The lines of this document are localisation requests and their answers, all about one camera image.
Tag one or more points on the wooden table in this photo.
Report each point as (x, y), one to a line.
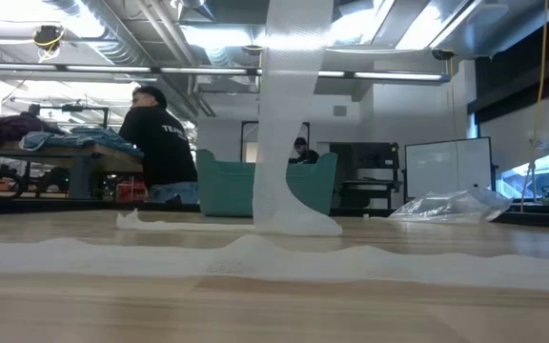
(41, 151)

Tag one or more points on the white gauze bandage roll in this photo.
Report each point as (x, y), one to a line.
(289, 95)

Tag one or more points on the maroon garment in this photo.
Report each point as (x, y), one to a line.
(7, 128)

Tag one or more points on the red storage bin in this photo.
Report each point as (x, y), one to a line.
(131, 190)

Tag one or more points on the white whiteboard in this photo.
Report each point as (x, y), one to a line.
(446, 167)

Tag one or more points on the person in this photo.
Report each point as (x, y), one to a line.
(303, 155)
(160, 143)

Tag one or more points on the blue garment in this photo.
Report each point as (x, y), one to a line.
(79, 138)

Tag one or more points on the black workbench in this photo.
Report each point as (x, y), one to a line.
(370, 157)

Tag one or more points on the long ceiling strip light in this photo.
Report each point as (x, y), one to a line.
(112, 68)

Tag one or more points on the green plastic basket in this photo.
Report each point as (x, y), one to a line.
(227, 186)

